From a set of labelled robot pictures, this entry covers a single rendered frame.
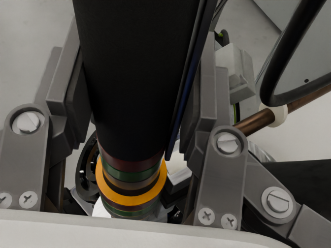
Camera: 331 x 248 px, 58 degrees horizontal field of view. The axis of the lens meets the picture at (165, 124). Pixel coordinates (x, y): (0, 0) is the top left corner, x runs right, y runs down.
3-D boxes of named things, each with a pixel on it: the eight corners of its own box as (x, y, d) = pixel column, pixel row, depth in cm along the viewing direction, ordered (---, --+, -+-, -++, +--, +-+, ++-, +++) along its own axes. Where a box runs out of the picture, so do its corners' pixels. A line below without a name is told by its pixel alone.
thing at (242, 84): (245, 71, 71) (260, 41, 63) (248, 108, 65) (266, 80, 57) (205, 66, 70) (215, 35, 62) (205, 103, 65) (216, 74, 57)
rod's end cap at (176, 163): (175, 155, 24) (178, 144, 22) (188, 176, 23) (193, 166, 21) (153, 166, 23) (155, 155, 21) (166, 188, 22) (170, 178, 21)
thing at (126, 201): (142, 156, 23) (145, 126, 20) (171, 203, 22) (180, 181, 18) (90, 181, 22) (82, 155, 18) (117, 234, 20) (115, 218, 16)
